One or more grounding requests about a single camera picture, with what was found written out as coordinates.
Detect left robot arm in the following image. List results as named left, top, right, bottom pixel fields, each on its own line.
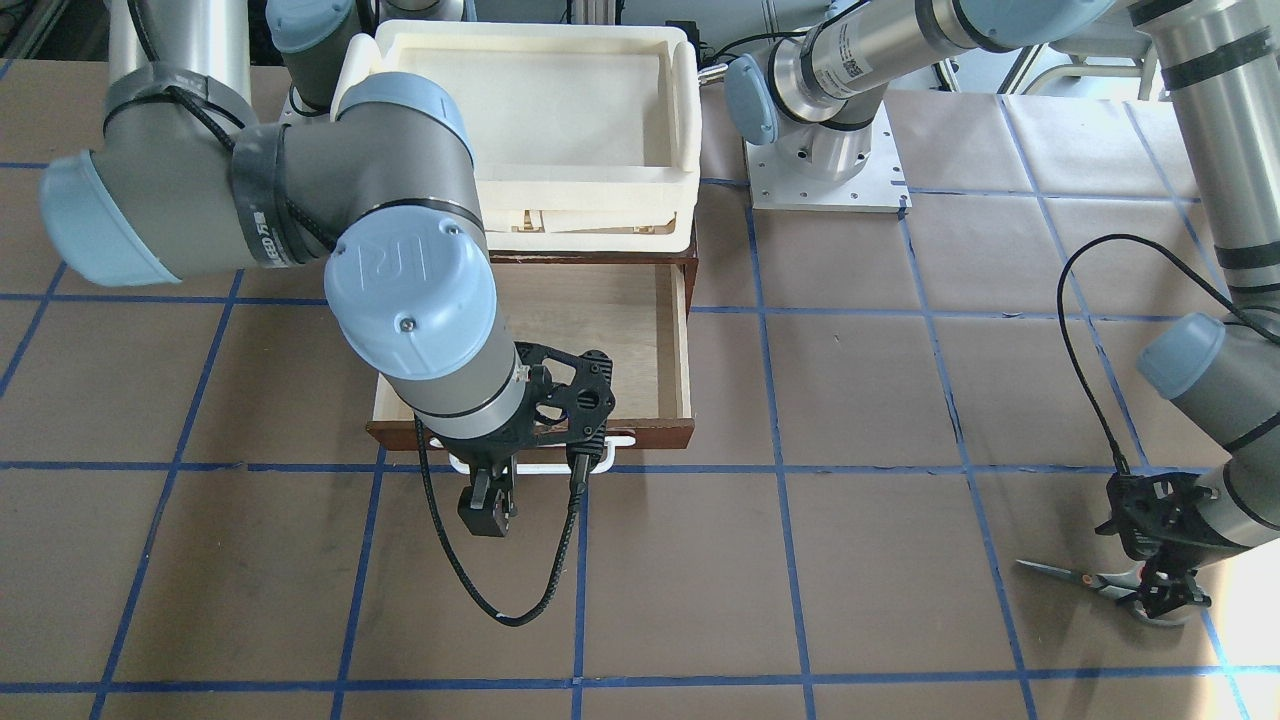
left=699, top=1, right=1277, bottom=626

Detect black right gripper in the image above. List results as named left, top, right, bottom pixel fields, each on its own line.
left=457, top=342, right=616, bottom=538

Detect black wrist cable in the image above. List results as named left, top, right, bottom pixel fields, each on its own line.
left=1056, top=234, right=1261, bottom=477
left=415, top=420, right=591, bottom=628

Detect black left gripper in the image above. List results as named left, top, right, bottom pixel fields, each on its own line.
left=1094, top=471, right=1226, bottom=623

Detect grey scissors orange handles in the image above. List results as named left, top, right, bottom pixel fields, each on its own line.
left=1018, top=559, right=1192, bottom=628

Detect wooden drawer white handle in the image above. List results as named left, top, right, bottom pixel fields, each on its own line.
left=366, top=250, right=696, bottom=477

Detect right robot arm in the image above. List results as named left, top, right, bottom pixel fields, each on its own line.
left=38, top=1, right=614, bottom=537

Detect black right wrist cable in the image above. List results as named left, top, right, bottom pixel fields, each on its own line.
left=415, top=420, right=591, bottom=628

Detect white plastic tray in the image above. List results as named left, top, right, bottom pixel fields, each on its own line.
left=334, top=20, right=701, bottom=234

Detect dark wooden drawer cabinet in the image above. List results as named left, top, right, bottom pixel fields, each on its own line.
left=486, top=217, right=698, bottom=265

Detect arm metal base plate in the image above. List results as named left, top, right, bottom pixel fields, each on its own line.
left=745, top=106, right=913, bottom=213

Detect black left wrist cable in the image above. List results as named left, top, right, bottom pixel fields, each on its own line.
left=1056, top=234, right=1261, bottom=477

